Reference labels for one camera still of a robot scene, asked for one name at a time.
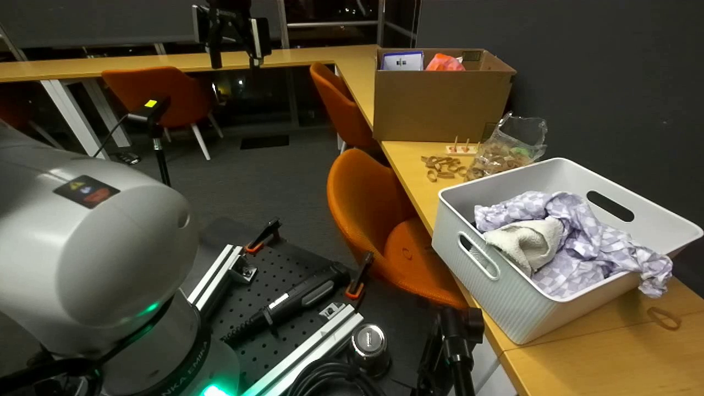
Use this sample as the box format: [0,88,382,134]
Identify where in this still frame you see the clear plastic bag of bands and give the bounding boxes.
[475,112,551,173]

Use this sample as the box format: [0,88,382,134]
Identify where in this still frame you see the black coiled cable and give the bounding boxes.
[293,357,394,396]

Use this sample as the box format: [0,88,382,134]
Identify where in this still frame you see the small wooden pegs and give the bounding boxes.
[447,135,475,159]

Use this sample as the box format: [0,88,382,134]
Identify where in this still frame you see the white plastic basket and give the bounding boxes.
[428,155,704,347]

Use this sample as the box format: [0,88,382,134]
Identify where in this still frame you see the silver round button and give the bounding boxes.
[350,324,391,363]

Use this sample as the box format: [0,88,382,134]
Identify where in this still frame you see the brown cardboard box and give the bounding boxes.
[372,45,518,143]

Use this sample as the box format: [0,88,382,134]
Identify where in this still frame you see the pile of loose rubber bands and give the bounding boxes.
[419,151,487,185]

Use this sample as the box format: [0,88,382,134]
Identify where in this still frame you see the black handheld tool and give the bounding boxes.
[219,263,350,347]

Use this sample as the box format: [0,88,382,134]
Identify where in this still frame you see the black tripod stand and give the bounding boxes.
[416,306,487,396]

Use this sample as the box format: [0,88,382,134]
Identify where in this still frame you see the short aluminium rail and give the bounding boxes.
[184,241,260,310]

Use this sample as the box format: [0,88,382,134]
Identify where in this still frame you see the purple checkered cloth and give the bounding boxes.
[471,189,675,300]

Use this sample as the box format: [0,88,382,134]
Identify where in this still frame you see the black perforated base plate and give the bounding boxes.
[172,216,370,391]

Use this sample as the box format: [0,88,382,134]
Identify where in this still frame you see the beige knit towel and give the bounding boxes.
[482,216,567,277]

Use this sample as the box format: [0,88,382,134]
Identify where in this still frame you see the orange black clamp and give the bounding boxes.
[344,252,375,304]
[243,218,284,256]

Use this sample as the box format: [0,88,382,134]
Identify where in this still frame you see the orange chair with cloths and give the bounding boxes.
[325,148,471,311]

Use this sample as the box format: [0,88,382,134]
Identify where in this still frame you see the orange chair white legs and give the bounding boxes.
[98,65,226,163]

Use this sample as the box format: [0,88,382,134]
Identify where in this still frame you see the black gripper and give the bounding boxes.
[192,0,272,69]

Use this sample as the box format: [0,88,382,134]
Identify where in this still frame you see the long aluminium rail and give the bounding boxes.
[240,304,368,396]

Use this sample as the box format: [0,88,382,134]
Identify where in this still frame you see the purple white packet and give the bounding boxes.
[380,50,426,73]

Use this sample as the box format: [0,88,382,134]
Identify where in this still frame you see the single rubber band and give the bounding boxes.
[645,306,683,331]

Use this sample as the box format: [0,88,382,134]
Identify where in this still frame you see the camera tripod with green light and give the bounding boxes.
[90,97,179,189]

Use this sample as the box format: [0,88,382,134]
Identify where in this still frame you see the orange packet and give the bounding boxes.
[424,50,467,73]

